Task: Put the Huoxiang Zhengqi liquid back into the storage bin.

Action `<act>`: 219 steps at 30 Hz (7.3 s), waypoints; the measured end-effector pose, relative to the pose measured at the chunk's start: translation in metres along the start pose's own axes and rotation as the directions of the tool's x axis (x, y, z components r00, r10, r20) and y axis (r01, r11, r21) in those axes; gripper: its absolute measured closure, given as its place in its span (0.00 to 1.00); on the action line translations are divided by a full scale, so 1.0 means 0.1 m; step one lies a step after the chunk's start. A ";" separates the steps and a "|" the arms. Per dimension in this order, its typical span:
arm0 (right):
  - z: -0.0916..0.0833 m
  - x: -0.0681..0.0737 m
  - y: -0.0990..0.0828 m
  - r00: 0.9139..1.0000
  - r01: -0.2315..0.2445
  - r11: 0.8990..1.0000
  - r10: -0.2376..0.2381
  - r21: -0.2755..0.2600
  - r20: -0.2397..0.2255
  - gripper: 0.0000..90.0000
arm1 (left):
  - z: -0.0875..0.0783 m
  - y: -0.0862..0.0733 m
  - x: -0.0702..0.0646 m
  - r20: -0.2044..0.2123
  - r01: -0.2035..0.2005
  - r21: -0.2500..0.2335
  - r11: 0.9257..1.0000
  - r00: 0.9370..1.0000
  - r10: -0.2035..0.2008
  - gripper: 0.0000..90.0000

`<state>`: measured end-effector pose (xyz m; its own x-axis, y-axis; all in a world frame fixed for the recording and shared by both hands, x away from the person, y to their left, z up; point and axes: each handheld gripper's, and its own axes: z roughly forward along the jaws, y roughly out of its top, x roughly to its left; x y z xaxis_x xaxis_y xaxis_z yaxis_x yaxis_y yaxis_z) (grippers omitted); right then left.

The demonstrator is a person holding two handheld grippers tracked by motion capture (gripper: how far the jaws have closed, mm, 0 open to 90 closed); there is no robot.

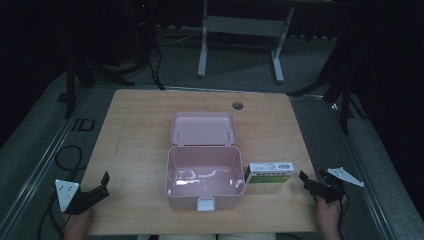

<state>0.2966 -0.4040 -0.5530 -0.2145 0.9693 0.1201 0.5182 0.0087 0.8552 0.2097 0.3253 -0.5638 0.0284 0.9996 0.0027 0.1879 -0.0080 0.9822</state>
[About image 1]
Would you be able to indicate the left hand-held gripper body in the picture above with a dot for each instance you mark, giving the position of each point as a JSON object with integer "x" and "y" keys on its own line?
{"x": 68, "y": 195}

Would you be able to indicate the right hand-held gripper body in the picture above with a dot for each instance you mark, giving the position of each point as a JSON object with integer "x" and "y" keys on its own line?
{"x": 330, "y": 190}

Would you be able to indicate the person's right hand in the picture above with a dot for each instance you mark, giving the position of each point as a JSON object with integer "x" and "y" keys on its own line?
{"x": 328, "y": 216}

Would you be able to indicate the person's left hand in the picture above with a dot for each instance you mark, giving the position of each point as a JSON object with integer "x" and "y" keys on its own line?
{"x": 78, "y": 225}

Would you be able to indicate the white and green medicine box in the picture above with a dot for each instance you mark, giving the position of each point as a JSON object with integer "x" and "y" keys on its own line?
{"x": 269, "y": 172}

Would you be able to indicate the black metal stand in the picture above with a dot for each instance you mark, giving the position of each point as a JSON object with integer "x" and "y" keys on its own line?
{"x": 345, "y": 100}
{"x": 70, "y": 90}

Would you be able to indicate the pink plastic box with lid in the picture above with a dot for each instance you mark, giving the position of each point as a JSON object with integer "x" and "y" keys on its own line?
{"x": 204, "y": 173}

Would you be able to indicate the round grey table grommet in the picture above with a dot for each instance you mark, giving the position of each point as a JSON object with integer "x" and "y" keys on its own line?
{"x": 237, "y": 106}

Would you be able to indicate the white metal desk frame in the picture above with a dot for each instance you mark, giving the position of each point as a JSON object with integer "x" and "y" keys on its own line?
{"x": 245, "y": 26}

